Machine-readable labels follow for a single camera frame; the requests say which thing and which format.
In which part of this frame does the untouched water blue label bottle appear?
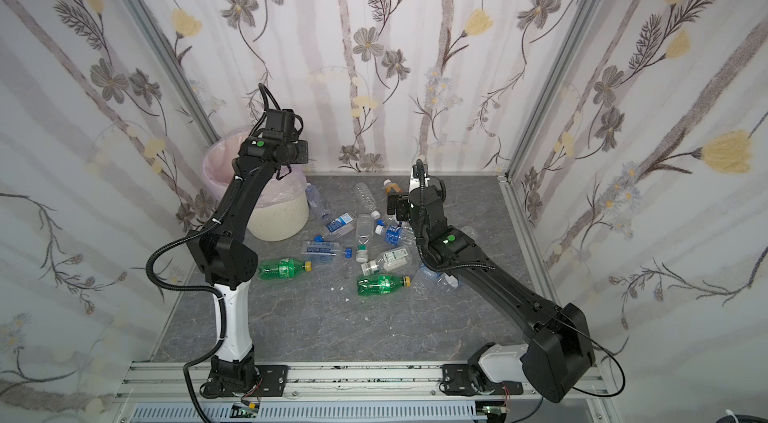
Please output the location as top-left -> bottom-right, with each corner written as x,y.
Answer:
319,212 -> 356,241

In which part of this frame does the soda water blue label bottle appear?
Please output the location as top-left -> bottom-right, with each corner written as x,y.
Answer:
301,241 -> 354,263

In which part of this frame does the green soda bottle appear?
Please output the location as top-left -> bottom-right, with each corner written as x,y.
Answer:
357,274 -> 411,297
258,258 -> 313,281

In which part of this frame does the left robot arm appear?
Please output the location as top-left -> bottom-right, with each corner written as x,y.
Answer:
187,109 -> 308,399

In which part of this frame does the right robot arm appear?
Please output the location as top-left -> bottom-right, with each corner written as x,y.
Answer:
387,186 -> 595,403

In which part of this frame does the pink bin liner bag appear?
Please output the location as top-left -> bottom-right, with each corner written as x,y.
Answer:
201,130 -> 308,209

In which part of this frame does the cream waste bin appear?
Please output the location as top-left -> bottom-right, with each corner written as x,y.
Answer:
246,180 -> 309,242

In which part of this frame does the orange red label bottle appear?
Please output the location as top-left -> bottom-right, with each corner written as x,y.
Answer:
383,179 -> 403,196

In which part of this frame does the clear ribbed bottle white cap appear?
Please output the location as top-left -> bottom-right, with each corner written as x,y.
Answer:
353,182 -> 381,220

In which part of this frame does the clear square bottle green band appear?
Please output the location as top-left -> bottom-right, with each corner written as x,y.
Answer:
355,214 -> 374,263

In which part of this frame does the clear bottle green label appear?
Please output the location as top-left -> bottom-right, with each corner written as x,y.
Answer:
361,247 -> 413,276

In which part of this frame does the Pocari Sweat bottle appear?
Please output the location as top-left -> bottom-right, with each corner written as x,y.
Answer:
412,265 -> 461,299

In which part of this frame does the purple tinted Cancer bottle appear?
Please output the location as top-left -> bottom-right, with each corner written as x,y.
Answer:
305,183 -> 332,220

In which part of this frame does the left aluminium corner post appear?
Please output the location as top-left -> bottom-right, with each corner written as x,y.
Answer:
122,0 -> 219,145

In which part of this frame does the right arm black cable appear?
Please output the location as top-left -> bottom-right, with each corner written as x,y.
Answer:
557,308 -> 627,398

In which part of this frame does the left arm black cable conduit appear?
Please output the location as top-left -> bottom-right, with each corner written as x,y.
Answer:
145,215 -> 228,423

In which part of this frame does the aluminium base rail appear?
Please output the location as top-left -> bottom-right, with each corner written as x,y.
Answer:
113,347 -> 617,405

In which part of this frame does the white slotted cable duct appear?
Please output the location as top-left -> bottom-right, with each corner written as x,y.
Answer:
128,401 -> 487,423

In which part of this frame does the aluminium corner frame post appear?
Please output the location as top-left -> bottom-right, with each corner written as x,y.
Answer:
503,0 -> 603,182

